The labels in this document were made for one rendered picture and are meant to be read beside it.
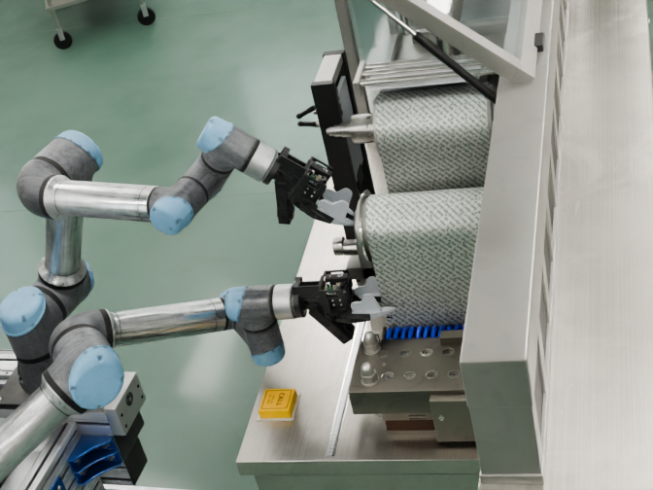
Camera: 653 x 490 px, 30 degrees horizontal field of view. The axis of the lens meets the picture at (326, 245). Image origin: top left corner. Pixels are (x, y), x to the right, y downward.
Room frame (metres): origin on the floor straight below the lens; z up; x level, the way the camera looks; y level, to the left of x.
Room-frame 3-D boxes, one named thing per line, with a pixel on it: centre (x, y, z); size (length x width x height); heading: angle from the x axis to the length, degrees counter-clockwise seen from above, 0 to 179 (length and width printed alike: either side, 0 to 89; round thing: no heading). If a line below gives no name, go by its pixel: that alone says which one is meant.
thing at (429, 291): (1.98, -0.19, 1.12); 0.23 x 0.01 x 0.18; 72
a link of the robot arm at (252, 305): (2.10, 0.18, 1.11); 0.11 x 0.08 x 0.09; 72
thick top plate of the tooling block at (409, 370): (1.86, -0.19, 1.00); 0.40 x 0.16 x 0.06; 72
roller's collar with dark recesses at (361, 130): (2.32, -0.15, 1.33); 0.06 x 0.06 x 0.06; 72
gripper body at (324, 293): (2.05, 0.03, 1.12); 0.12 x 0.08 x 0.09; 72
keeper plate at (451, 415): (1.76, -0.17, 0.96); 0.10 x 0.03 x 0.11; 72
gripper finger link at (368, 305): (2.00, -0.06, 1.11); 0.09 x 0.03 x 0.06; 63
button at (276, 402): (2.00, 0.18, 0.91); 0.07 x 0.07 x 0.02; 72
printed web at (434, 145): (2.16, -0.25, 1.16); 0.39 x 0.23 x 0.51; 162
